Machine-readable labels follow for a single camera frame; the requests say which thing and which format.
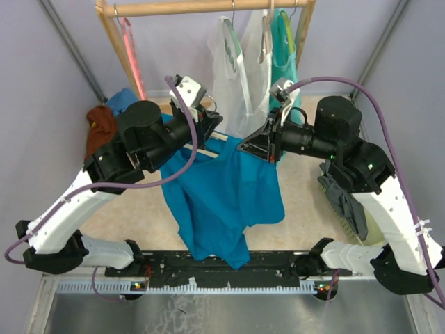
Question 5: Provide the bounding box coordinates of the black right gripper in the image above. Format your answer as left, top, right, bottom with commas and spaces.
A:
237, 105, 339, 164

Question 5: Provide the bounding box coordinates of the cream hanger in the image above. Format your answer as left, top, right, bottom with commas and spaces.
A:
184, 94, 228, 159

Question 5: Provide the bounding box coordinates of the blue t-shirt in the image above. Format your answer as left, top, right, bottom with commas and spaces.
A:
162, 137, 285, 269

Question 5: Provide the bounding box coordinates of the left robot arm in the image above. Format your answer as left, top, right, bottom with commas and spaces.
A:
15, 100, 223, 277

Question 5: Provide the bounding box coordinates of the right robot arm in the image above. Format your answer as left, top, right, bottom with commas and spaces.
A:
239, 96, 444, 295

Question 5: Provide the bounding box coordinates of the white t-shirt on green hanger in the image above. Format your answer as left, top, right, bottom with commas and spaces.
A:
207, 16, 253, 138

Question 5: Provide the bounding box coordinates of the white t-shirt on wooden hanger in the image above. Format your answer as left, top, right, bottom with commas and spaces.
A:
241, 10, 272, 115

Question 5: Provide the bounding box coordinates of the teal t-shirt on hanger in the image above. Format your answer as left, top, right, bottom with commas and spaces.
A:
270, 8, 302, 109

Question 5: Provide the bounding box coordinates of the grey t-shirt in basket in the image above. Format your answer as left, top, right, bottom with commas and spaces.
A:
317, 160, 368, 241

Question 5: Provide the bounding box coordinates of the green hanger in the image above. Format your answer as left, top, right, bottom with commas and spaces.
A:
222, 18, 243, 76

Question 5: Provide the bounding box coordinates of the wooden hanger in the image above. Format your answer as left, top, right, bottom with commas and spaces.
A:
261, 0, 275, 57

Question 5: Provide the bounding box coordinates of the yellow hanger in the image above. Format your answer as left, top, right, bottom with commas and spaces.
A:
280, 10, 295, 54

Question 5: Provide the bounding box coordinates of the pink hanger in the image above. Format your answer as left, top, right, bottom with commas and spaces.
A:
110, 3, 147, 100

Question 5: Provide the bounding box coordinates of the light blue striped cloth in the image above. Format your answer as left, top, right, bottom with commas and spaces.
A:
105, 88, 138, 116

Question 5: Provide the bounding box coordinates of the brown cloth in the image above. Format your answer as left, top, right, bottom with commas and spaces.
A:
84, 105, 118, 161

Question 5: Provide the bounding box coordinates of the light green perforated basket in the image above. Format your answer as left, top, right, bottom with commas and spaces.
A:
317, 162, 385, 246

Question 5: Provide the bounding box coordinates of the wooden clothes rack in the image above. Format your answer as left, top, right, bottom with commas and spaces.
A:
95, 1, 316, 100

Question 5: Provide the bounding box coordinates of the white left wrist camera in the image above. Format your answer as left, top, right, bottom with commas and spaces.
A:
173, 74, 206, 114

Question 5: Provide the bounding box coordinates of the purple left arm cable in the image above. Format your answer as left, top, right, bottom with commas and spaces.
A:
3, 74, 201, 266

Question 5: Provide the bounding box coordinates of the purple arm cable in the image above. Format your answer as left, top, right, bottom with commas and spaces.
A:
3, 74, 201, 266
286, 76, 445, 310

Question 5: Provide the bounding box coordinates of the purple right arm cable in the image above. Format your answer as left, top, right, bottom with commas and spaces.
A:
286, 76, 445, 310

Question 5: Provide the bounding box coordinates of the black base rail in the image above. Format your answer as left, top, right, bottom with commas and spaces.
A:
105, 250, 334, 288

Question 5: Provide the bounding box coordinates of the white toothed cable strip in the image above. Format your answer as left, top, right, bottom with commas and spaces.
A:
55, 280, 340, 296

